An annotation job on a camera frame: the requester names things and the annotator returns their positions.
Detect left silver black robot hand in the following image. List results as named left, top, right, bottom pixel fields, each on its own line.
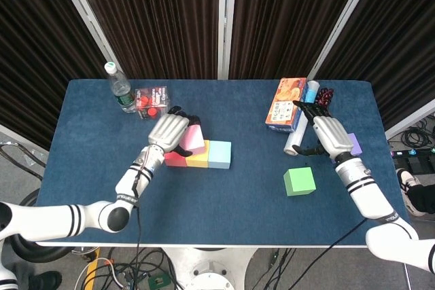
left=147, top=105, right=202, bottom=156

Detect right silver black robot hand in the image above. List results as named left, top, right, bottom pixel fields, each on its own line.
left=292, top=100, right=355, bottom=164

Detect pink cube block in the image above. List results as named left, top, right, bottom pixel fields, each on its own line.
left=179, top=124, right=206, bottom=156

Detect red cube block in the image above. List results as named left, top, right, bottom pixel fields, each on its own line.
left=164, top=151, right=188, bottom=168

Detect yellow cube block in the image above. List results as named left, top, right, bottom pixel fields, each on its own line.
left=185, top=139, right=211, bottom=169

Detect light blue cube block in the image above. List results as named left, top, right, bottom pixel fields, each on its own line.
left=207, top=141, right=232, bottom=170

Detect green cube block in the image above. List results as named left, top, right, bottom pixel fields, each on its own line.
left=283, top=166, right=317, bottom=198

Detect purple cube block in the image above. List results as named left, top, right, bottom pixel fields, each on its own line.
left=331, top=132, right=363, bottom=164

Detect clear box with red stoppers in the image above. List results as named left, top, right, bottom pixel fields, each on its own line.
left=135, top=86, right=171, bottom=121

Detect plastic wrap roll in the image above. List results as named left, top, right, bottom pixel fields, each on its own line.
left=283, top=80, right=321, bottom=156

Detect dark red grape bunch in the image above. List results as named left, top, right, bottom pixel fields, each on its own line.
left=315, top=88, right=334, bottom=107

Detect clear plastic water bottle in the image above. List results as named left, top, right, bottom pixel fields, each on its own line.
left=103, top=61, right=137, bottom=114

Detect blue orange cookie box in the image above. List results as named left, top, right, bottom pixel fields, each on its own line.
left=264, top=77, right=309, bottom=134

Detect white black sneaker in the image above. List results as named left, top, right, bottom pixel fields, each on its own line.
left=397, top=168, right=428, bottom=217

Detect blue fabric table cover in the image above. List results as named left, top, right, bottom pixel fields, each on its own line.
left=35, top=78, right=405, bottom=247

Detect black trouser leg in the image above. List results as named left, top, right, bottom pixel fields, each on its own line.
left=406, top=183, right=435, bottom=216

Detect dark brown pleated curtain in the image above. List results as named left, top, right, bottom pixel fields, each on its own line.
left=69, top=0, right=221, bottom=80
left=314, top=0, right=435, bottom=131
left=228, top=0, right=368, bottom=80
left=0, top=0, right=109, bottom=150

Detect green socket box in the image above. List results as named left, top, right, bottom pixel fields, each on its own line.
left=148, top=274, right=169, bottom=289

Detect white partition post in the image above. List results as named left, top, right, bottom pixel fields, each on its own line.
left=385, top=99, right=435, bottom=140
left=217, top=0, right=238, bottom=80
left=307, top=0, right=381, bottom=82
left=50, top=0, right=124, bottom=72

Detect black cable coil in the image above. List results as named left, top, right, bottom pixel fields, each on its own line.
left=400, top=126, right=435, bottom=150

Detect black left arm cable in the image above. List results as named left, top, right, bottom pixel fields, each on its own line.
left=130, top=153, right=150, bottom=290

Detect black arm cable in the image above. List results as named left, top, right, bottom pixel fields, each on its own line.
left=130, top=153, right=150, bottom=290
left=294, top=217, right=370, bottom=290

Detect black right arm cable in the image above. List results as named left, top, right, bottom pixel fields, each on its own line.
left=294, top=217, right=370, bottom=290

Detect white table frame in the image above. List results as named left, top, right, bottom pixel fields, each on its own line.
left=35, top=242, right=370, bottom=249

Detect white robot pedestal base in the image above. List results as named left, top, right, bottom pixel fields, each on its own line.
left=162, top=247, right=259, bottom=290

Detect tangled floor cables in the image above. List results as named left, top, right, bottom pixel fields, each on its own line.
left=74, top=247, right=184, bottom=290

